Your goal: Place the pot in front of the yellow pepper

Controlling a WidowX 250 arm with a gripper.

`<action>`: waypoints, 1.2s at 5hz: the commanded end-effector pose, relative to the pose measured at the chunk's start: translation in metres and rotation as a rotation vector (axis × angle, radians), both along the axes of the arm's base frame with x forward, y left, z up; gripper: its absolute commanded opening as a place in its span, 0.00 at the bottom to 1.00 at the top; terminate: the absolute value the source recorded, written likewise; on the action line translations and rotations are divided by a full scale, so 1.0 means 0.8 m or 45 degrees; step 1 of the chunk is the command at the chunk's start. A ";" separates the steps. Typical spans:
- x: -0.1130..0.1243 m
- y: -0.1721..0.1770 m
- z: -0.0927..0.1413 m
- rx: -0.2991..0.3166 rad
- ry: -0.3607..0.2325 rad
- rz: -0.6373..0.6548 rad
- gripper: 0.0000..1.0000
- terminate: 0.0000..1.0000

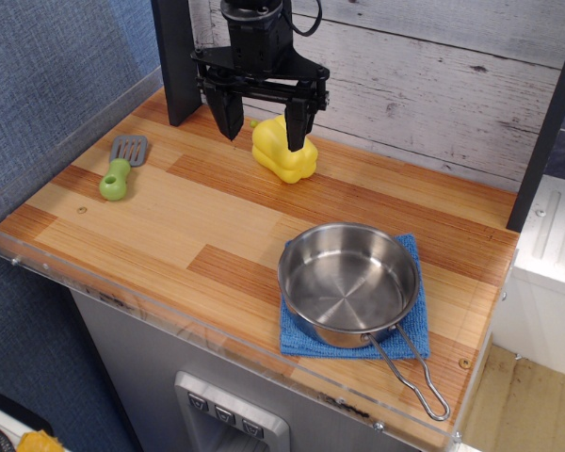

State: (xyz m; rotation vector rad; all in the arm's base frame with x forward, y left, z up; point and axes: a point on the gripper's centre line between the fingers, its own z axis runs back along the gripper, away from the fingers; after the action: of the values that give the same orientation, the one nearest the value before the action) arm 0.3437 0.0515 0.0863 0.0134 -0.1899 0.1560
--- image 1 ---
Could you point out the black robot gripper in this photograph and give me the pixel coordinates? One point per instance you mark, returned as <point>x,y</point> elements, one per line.
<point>261,63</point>

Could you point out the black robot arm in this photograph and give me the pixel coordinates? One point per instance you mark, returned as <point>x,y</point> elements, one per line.
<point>249,7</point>

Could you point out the yellow toy bell pepper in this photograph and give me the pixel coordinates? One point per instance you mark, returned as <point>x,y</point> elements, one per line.
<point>270,149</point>

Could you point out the blue microfiber cloth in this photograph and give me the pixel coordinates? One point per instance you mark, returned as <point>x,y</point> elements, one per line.
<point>405,329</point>

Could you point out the grey toy fridge cabinet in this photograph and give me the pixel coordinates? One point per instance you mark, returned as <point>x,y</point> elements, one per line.
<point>143,360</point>

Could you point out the clear acrylic table guard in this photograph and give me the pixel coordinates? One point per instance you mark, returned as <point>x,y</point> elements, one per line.
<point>195,245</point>

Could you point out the silver dispenser button panel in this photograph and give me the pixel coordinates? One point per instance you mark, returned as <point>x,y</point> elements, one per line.
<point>217,420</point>

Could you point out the white ridged side counter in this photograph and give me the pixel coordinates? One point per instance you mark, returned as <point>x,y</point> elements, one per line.
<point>529,319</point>

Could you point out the yellow object at bottom left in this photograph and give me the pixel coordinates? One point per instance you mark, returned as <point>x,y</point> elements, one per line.
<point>39,441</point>

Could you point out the left black vertical post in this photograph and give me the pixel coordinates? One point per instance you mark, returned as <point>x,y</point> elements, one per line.
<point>175,41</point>

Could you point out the black vertical post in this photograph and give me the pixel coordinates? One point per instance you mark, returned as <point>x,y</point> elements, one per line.
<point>175,41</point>
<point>543,148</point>

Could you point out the grey spatula with green handle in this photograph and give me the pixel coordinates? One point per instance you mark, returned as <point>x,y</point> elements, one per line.
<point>127,152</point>

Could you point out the right black vertical post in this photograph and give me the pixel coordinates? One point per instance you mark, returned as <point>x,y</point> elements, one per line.
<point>543,148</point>

